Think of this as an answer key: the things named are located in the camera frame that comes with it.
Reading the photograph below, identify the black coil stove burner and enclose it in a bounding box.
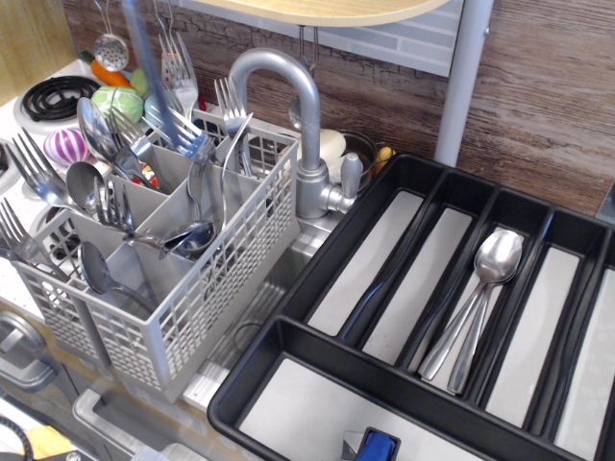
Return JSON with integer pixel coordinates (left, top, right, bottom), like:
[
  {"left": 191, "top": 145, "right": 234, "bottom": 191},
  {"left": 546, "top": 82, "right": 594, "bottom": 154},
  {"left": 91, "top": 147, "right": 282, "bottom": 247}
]
[{"left": 21, "top": 76, "right": 100, "bottom": 122}]

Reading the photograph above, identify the dark fork in basket middle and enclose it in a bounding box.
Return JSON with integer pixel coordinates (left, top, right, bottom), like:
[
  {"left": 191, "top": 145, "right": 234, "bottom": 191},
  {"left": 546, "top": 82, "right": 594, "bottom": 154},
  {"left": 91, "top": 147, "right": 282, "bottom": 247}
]
[{"left": 94, "top": 179, "right": 135, "bottom": 237}]

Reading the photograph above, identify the yellow toy at bottom left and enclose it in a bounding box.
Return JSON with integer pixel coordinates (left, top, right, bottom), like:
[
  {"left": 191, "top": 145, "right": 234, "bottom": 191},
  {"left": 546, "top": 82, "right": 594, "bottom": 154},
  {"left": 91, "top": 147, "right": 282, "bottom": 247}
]
[{"left": 26, "top": 425, "right": 73, "bottom": 460}]

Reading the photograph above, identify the grey plastic cutlery basket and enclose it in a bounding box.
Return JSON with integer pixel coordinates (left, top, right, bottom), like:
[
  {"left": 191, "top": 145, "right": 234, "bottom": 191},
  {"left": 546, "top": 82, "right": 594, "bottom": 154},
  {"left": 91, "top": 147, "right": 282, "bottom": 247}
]
[{"left": 15, "top": 119, "right": 299, "bottom": 401}]

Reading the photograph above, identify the white toy in pot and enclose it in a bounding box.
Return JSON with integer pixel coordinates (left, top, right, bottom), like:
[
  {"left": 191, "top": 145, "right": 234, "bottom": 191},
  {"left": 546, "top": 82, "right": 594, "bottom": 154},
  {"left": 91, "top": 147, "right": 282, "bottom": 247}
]
[{"left": 319, "top": 129, "right": 347, "bottom": 166}]

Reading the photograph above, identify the silver kitchen faucet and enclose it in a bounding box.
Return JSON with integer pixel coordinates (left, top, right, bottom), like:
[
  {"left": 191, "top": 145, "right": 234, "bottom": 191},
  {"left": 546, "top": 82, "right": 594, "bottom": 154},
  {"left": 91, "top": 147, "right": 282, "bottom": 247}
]
[{"left": 229, "top": 48, "right": 362, "bottom": 219}]

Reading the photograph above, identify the small metal pot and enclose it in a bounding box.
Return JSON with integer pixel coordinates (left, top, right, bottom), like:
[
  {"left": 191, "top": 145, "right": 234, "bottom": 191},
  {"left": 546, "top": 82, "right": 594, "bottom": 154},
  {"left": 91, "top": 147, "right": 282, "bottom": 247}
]
[{"left": 340, "top": 130, "right": 394, "bottom": 182}]

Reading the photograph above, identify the spoon at basket back left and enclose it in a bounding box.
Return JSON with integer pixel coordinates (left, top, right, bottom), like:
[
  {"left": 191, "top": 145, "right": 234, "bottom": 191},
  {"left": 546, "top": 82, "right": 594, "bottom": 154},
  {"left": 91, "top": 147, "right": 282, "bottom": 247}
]
[{"left": 77, "top": 97, "right": 147, "bottom": 184}]

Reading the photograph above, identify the tall fork at back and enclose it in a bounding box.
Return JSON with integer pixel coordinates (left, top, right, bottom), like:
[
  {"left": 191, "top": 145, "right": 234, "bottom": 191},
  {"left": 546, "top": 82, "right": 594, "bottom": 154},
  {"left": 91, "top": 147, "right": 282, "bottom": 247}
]
[{"left": 159, "top": 31, "right": 199, "bottom": 121}]

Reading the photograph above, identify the purple striped toy onion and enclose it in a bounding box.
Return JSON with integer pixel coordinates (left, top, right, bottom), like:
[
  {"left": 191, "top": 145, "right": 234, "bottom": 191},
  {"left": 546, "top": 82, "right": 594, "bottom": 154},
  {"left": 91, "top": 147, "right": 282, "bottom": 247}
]
[{"left": 43, "top": 128, "right": 90, "bottom": 167}]

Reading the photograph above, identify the upper spoon in tray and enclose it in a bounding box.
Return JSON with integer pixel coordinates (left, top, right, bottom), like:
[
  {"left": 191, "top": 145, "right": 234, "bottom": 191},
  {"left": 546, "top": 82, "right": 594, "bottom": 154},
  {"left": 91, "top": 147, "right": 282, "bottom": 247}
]
[{"left": 419, "top": 230, "right": 523, "bottom": 381}]

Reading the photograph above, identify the spoon lying in basket centre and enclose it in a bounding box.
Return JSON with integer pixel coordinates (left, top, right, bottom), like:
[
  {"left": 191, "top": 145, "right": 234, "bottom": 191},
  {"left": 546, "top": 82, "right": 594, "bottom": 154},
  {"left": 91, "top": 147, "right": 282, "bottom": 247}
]
[{"left": 124, "top": 221, "right": 216, "bottom": 259}]

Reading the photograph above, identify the lower spoon in tray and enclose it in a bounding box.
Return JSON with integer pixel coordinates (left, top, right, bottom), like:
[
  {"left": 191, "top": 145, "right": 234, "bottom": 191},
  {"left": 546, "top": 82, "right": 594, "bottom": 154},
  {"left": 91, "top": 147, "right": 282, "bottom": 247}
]
[{"left": 447, "top": 277, "right": 510, "bottom": 395}]

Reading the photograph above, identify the spoon in tray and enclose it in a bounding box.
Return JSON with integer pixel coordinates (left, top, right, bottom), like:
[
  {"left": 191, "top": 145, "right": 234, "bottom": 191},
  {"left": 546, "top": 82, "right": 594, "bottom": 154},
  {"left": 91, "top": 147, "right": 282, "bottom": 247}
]
[
  {"left": 419, "top": 230, "right": 523, "bottom": 381},
  {"left": 447, "top": 277, "right": 510, "bottom": 395}
]

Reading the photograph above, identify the black cutlery tray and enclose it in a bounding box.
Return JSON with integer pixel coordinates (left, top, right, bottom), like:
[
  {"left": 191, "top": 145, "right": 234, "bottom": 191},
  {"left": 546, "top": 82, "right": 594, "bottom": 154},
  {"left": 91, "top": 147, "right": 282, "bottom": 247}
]
[{"left": 208, "top": 154, "right": 614, "bottom": 460}]

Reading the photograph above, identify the fork at basket front left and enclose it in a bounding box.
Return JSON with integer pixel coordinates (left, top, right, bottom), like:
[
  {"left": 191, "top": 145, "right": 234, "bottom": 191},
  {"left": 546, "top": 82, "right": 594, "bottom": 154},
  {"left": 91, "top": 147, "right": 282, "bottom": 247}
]
[{"left": 1, "top": 199, "right": 70, "bottom": 282}]

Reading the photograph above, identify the grey metal shelf pole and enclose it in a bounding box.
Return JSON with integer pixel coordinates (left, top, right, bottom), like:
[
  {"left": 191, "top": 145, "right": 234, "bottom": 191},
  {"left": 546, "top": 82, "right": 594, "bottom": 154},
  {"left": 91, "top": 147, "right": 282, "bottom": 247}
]
[{"left": 434, "top": 0, "right": 494, "bottom": 167}]

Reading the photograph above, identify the spoon in basket front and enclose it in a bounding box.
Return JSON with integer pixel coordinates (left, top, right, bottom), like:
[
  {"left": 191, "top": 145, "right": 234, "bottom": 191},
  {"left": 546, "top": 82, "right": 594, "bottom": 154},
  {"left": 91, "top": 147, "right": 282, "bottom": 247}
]
[{"left": 79, "top": 241, "right": 156, "bottom": 314}]

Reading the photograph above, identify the hanging perforated skimmer ladle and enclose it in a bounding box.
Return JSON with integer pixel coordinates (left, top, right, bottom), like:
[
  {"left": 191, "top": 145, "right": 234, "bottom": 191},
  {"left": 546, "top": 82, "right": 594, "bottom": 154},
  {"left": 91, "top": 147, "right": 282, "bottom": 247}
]
[{"left": 94, "top": 0, "right": 130, "bottom": 72}]

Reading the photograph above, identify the large fork in centre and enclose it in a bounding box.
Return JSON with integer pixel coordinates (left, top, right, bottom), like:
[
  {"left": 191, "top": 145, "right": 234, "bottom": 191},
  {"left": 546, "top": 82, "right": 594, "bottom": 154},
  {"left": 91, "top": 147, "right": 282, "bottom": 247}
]
[{"left": 142, "top": 106, "right": 215, "bottom": 221}]

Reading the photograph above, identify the orange toy carrot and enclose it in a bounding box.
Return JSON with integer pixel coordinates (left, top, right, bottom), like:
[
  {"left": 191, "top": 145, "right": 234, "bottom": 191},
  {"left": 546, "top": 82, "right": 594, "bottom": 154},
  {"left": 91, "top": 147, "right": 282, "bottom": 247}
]
[{"left": 90, "top": 60, "right": 131, "bottom": 87}]

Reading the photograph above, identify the spoon in basket middle left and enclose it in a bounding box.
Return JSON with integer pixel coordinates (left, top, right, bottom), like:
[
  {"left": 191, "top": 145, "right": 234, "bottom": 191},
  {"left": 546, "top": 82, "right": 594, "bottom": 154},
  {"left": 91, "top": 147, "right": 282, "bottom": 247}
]
[{"left": 66, "top": 161, "right": 105, "bottom": 218}]

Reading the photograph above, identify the wooden shelf board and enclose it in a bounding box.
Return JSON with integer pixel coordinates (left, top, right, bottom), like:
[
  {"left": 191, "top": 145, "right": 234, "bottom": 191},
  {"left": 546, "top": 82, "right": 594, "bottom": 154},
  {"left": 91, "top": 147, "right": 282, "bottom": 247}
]
[{"left": 197, "top": 0, "right": 446, "bottom": 27}]

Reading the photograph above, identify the big steel spoon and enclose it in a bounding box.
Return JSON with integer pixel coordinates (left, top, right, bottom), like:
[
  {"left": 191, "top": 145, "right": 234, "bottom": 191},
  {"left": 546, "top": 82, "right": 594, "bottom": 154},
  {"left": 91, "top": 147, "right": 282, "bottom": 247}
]
[{"left": 122, "top": 0, "right": 180, "bottom": 147}]

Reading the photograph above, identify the green toy cabbage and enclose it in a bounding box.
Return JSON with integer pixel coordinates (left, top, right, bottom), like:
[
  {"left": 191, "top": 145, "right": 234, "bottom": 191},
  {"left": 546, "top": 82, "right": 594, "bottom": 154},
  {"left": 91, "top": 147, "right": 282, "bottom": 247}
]
[{"left": 91, "top": 86, "right": 144, "bottom": 123}]

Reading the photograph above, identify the fork at basket left edge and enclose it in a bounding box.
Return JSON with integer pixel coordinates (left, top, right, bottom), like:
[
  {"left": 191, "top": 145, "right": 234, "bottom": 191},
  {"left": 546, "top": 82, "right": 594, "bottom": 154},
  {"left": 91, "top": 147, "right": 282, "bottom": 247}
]
[{"left": 8, "top": 128, "right": 86, "bottom": 216}]

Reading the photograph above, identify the fork at basket back right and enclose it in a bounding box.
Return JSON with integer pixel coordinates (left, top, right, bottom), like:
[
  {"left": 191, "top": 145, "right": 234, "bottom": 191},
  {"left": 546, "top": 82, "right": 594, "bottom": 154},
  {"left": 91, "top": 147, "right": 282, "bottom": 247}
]
[{"left": 214, "top": 77, "right": 253, "bottom": 178}]

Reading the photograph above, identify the blue object at tray bottom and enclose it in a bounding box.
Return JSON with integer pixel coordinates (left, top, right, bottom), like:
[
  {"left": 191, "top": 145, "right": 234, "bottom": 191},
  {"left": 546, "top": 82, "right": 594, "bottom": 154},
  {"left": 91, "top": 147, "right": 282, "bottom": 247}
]
[{"left": 341, "top": 427, "right": 401, "bottom": 461}]

